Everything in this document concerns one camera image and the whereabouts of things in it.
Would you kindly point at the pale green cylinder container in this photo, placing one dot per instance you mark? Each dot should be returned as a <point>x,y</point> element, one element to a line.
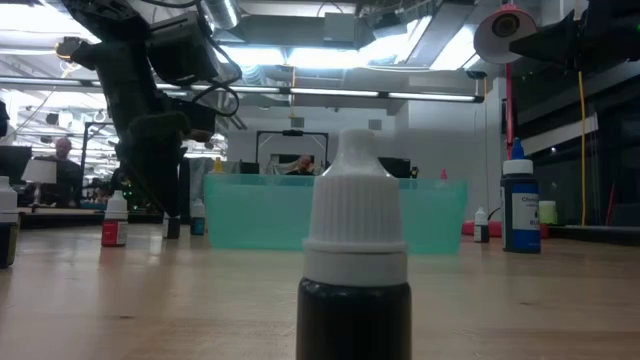
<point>548,212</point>

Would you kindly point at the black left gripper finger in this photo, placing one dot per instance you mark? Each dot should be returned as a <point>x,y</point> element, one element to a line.
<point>127,160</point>
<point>160,165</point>

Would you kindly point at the white shade table lamp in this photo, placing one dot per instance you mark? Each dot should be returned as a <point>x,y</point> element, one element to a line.
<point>39,171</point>

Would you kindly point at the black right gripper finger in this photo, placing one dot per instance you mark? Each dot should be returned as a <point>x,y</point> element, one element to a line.
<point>555,42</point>

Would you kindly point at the small blue food coloring bottle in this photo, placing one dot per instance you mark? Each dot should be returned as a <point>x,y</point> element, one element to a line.
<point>198,225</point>

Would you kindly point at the small dark food coloring bottle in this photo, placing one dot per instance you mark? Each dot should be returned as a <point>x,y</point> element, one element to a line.
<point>7,240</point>
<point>172,230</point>
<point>355,225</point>

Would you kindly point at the small red food coloring bottle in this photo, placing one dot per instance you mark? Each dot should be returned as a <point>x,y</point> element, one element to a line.
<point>114,232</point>

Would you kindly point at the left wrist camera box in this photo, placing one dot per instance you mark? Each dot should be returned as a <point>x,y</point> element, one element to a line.
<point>180,50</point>

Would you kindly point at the black aluminium table frame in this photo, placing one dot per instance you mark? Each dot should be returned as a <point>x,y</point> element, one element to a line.
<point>600,235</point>

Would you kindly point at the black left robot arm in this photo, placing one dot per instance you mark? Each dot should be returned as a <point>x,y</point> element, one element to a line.
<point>100,15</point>

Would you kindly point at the person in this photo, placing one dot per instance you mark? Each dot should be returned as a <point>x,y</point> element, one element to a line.
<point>64,172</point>
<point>302,165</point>

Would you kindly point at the black background rig frame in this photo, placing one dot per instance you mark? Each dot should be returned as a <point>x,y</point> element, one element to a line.
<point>95,123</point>
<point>292,133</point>

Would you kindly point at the green translucent plastic bin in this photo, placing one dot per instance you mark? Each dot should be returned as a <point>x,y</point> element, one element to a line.
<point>260,215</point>

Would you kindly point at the small black food coloring bottle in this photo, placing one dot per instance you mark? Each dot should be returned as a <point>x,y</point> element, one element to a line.
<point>481,232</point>

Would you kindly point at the large blue food coloring bottle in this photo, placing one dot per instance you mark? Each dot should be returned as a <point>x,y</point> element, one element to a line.
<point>520,215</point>

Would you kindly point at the long LED light bar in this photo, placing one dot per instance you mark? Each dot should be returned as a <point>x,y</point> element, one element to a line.
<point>330,92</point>

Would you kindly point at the red desk lamp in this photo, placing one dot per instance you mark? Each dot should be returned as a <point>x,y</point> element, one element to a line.
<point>505,35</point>

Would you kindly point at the black monitor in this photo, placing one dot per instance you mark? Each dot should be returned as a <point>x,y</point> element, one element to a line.
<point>15,165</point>

